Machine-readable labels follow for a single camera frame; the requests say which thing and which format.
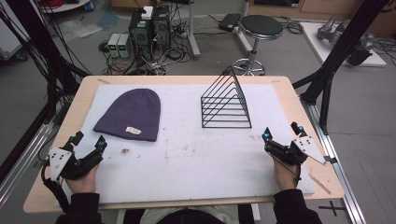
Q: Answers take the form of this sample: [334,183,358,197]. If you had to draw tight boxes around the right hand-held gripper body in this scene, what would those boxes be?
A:
[264,135,327,166]

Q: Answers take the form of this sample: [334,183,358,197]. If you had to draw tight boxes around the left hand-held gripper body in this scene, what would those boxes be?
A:
[46,146,105,182]

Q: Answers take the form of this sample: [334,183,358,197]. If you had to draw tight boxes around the black wire file rack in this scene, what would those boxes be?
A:
[200,65,253,130]

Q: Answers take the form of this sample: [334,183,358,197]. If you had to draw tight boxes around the purple knitted beanie hat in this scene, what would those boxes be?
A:
[92,88,162,143]

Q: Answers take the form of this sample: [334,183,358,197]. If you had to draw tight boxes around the person's left hand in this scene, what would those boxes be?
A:
[65,163,101,194]

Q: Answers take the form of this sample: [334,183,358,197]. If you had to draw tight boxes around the person's right hand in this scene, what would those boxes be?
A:
[273,152,303,191]

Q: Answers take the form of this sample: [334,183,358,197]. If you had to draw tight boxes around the thin wooden stick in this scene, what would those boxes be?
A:
[307,173,332,196]

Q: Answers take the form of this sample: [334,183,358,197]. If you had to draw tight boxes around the white foam mat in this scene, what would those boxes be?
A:
[61,82,316,205]

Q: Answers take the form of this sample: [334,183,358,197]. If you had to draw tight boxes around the white base board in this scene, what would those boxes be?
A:
[300,21,388,68]

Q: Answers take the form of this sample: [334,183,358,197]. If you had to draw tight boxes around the grey bench power supply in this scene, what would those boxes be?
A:
[118,33,133,60]
[106,33,121,59]

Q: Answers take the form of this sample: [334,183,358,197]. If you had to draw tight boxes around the white desk leg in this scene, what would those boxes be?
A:
[186,0,202,61]
[233,0,254,54]

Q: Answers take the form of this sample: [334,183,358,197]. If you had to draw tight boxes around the black round stool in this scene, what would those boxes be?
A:
[231,14,285,77]

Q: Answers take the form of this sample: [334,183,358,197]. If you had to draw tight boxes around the person's torso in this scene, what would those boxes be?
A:
[123,206,255,224]

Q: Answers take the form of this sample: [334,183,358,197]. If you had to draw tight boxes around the black computer tower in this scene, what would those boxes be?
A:
[128,8,154,61]
[151,6,172,53]

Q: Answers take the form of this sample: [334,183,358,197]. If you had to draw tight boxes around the flat black box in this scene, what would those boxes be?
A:
[218,12,243,33]

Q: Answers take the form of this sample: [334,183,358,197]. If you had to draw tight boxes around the white round table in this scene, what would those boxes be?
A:
[38,0,92,14]

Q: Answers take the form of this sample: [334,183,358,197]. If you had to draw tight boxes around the white box on computer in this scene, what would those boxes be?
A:
[140,6,154,21]

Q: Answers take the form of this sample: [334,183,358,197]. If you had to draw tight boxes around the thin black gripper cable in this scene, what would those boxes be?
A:
[271,153,303,189]

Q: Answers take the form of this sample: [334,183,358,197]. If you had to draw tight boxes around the aluminium rail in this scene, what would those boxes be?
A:
[299,95,367,224]
[0,120,54,207]

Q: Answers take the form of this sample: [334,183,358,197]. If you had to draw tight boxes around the black metal frame stand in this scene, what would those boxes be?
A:
[291,0,390,135]
[0,0,92,185]

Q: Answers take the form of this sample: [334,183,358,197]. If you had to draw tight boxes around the black floor cables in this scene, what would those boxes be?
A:
[272,15,304,35]

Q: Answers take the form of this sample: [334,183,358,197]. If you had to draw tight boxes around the tangle of floor cables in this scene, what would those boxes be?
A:
[98,18,194,77]

